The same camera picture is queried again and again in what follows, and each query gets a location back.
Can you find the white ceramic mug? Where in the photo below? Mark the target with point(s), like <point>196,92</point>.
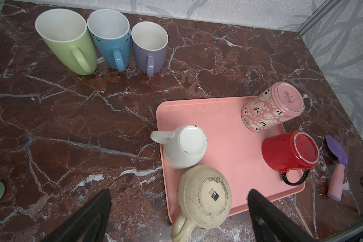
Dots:
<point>184,147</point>

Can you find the cream speckled squat mug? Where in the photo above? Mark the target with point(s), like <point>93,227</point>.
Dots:
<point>204,198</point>

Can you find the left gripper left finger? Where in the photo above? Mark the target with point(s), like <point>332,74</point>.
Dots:
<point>88,223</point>

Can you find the red mug black handle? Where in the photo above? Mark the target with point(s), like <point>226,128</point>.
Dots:
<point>295,150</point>

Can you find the pink ghost pattern mug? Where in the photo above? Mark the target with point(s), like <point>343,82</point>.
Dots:
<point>279,103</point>

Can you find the light green ceramic mug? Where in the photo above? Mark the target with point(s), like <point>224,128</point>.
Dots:
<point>66,34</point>

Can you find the pink plastic tray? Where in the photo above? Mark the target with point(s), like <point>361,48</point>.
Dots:
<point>232,148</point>

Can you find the lavender ceramic mug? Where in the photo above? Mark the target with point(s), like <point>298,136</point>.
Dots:
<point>150,46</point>

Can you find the blue polka dot mug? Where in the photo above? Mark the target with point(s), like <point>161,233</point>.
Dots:
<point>111,33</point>

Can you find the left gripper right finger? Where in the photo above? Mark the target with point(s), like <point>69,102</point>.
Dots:
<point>270,224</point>

